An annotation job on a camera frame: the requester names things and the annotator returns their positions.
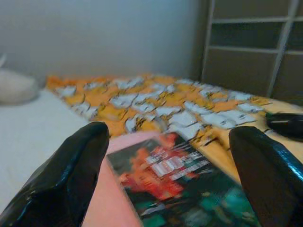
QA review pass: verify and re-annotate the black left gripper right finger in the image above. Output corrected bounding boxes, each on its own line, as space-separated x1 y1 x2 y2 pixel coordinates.
228 126 303 227

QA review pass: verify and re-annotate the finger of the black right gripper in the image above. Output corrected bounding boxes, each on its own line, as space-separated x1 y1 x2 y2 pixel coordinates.
265 112 303 143

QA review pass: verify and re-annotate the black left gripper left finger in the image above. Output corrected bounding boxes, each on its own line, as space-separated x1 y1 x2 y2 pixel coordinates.
0 122 111 227

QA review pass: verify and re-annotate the dark book red city cover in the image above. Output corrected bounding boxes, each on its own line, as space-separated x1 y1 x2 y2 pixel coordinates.
106 132 261 227

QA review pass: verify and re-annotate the pink plush pillow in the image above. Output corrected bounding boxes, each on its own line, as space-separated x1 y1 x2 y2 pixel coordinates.
82 131 164 227

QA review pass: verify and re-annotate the cream pillow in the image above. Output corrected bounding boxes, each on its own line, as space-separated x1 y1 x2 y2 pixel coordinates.
0 68 39 105

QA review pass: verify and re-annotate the yellow cartoon print blanket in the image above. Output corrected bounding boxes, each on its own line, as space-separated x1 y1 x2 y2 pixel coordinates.
46 73 303 185

